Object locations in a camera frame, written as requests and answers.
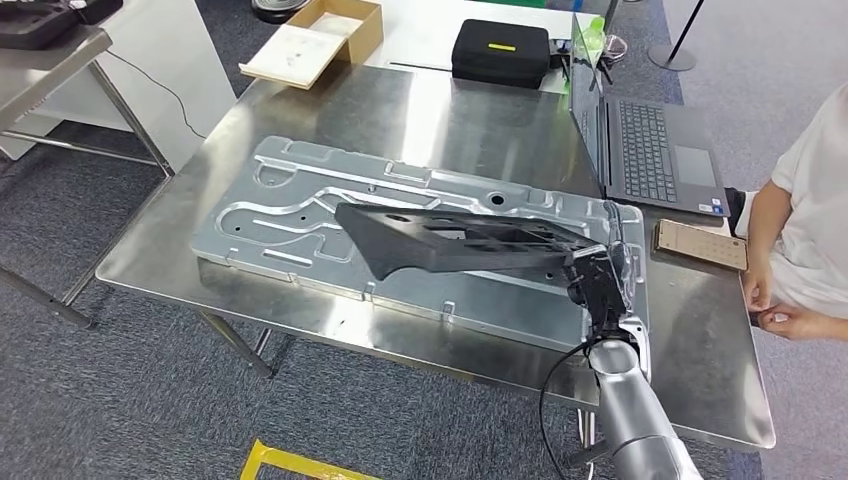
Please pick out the white table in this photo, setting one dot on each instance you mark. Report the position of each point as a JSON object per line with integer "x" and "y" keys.
{"x": 424, "y": 33}

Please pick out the cardboard box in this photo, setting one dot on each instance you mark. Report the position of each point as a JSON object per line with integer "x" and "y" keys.
{"x": 364, "y": 40}

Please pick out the steel workbench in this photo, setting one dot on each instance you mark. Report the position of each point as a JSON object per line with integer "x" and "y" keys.
{"x": 464, "y": 119}

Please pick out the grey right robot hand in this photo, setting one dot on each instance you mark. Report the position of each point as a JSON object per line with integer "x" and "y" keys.
{"x": 606, "y": 291}

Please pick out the white cabinet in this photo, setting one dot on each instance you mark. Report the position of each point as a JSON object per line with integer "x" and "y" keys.
{"x": 172, "y": 79}

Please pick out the round black floor object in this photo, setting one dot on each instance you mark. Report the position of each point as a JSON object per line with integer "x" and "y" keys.
{"x": 278, "y": 8}

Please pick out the person's right forearm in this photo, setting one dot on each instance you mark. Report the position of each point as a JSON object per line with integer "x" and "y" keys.
{"x": 765, "y": 225}

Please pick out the dark grey laptop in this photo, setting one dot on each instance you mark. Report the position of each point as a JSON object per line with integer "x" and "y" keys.
{"x": 646, "y": 152}

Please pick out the black plastic panel part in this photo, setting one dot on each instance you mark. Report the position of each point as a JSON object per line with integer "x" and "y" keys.
{"x": 411, "y": 242}

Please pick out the large stamped metal panel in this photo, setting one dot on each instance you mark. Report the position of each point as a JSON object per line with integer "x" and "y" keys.
{"x": 464, "y": 298}

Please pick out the person's left forearm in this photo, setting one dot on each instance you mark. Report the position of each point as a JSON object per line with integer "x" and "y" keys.
{"x": 840, "y": 329}

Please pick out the steel side table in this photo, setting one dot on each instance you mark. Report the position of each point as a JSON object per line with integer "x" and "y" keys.
{"x": 40, "y": 73}

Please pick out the person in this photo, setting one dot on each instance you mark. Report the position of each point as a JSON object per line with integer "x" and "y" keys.
{"x": 821, "y": 199}

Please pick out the stanchion with dark base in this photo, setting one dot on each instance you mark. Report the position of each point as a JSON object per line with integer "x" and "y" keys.
{"x": 672, "y": 58}

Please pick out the black case with yellow label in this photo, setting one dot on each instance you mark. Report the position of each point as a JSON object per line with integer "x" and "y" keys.
{"x": 497, "y": 66}

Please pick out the gold phone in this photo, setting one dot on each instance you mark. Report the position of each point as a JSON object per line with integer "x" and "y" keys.
{"x": 699, "y": 245}

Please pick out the person's right hand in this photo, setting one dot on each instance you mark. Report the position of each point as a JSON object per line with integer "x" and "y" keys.
{"x": 758, "y": 288}

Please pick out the black plastic tray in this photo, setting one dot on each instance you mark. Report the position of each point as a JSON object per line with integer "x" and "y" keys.
{"x": 99, "y": 10}
{"x": 33, "y": 26}

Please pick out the person's left hand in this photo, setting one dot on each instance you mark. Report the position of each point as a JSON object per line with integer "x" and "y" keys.
{"x": 798, "y": 324}

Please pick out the silver round object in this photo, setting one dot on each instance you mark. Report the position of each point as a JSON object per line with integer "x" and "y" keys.
{"x": 616, "y": 48}

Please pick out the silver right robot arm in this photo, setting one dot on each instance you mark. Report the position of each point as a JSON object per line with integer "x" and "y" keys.
{"x": 629, "y": 411}

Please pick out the green plastic bag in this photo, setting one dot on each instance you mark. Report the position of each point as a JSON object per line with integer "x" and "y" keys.
{"x": 595, "y": 33}

